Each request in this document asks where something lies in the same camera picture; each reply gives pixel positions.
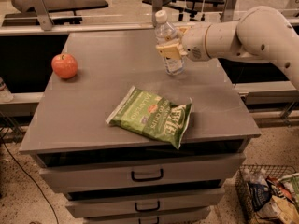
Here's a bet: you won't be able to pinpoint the grey drawer cabinet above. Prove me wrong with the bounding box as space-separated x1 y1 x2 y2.
21 30 259 224

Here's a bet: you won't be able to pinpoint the clear plastic water bottle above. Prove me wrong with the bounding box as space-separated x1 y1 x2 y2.
155 10 184 76

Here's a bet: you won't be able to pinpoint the snack bags in basket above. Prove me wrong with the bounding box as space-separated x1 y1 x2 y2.
243 169 299 224

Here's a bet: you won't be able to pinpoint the dark bench left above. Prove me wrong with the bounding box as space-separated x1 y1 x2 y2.
3 0 108 26

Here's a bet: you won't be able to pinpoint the green jalapeno chip bag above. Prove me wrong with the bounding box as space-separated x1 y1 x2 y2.
106 86 192 150

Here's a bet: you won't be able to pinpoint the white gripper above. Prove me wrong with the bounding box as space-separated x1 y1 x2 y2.
156 24 210 62

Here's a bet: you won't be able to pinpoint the black floor cable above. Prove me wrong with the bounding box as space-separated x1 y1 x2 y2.
0 133 60 224

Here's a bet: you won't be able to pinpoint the middle grey drawer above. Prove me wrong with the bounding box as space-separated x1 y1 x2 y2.
66 188 225 219

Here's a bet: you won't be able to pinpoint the wire basket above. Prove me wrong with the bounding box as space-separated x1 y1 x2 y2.
235 164 295 224

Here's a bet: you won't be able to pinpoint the top grey drawer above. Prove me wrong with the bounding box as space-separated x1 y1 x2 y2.
40 153 245 193

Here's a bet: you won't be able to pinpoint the grey drawer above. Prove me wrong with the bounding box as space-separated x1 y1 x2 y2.
84 207 210 224
66 188 225 219
40 153 245 193

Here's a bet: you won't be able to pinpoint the metal rail bracket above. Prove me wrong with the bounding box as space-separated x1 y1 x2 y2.
221 0 237 22
31 0 53 31

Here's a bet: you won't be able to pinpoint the red apple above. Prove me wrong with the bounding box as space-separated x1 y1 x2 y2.
51 53 78 79

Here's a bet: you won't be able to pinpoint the metal rail bracket left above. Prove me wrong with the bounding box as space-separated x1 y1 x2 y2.
31 0 53 31

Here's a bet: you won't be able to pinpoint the metal rail bracket right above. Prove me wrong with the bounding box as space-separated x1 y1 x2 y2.
221 0 237 22

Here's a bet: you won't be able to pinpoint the bottom grey drawer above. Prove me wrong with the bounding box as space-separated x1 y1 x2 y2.
84 207 210 224

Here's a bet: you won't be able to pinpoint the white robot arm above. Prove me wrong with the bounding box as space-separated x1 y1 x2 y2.
156 6 299 89

